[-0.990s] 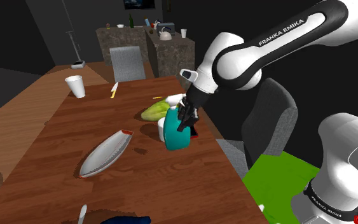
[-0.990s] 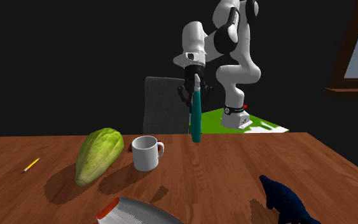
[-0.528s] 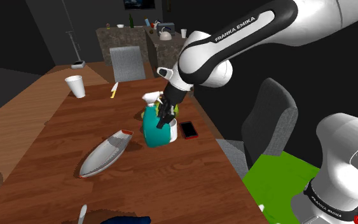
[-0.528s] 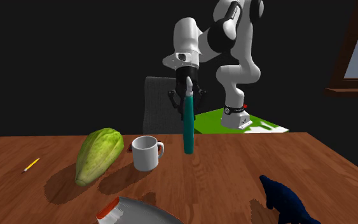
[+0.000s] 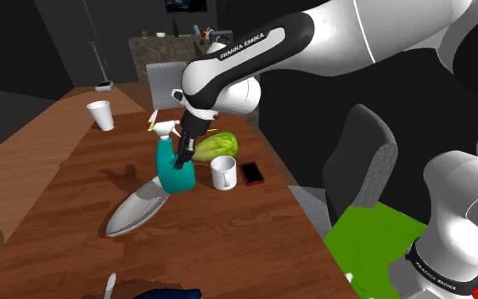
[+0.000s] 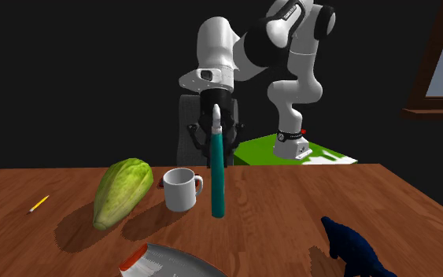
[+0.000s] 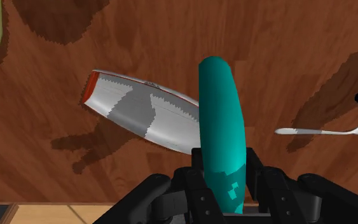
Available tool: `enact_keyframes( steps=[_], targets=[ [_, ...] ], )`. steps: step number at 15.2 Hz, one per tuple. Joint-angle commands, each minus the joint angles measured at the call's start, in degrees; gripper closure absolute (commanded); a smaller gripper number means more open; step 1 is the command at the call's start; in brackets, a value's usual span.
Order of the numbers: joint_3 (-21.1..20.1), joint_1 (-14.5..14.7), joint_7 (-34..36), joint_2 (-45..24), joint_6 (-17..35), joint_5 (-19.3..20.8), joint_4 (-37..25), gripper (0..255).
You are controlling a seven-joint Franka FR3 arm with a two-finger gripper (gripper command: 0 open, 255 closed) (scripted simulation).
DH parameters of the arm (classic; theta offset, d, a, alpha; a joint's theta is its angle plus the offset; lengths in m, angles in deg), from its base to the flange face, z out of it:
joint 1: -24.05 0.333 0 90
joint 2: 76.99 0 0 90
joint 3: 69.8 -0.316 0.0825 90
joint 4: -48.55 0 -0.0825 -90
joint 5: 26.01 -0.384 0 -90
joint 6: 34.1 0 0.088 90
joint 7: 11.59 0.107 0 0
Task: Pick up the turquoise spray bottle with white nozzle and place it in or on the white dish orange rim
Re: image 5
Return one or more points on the floor stand white base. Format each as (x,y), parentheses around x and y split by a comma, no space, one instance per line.
(104,86)

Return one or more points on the white paper cup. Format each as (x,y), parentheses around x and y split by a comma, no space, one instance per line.
(101,114)

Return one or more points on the black phone red case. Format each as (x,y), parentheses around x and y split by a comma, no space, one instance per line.
(251,173)

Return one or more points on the silver garden trowel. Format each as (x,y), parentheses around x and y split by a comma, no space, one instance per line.
(137,211)

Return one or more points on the brown wooden table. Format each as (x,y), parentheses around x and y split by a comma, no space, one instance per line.
(222,236)

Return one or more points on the dark blue object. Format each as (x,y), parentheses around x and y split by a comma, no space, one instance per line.
(168,294)

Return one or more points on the stone counter with small items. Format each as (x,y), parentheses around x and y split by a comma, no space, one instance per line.
(160,54)

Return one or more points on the green cabbage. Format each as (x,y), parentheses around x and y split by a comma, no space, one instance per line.
(218,145)

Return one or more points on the dark wall picture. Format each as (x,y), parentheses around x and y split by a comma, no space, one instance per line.
(185,5)

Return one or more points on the light grey chair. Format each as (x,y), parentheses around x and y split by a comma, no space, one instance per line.
(164,85)

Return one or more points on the green robot stand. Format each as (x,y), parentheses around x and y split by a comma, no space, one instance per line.
(371,244)

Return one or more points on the white mug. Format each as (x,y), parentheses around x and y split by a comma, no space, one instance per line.
(224,176)

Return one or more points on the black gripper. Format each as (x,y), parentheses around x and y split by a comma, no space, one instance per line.
(194,123)

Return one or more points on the white slender object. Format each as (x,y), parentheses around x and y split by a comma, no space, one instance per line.
(110,285)

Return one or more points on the dark grey chair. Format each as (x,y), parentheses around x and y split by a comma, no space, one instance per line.
(358,157)

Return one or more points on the teal spray bottle white head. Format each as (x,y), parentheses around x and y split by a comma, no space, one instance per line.
(174,176)

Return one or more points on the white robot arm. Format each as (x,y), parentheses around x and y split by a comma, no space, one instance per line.
(346,37)

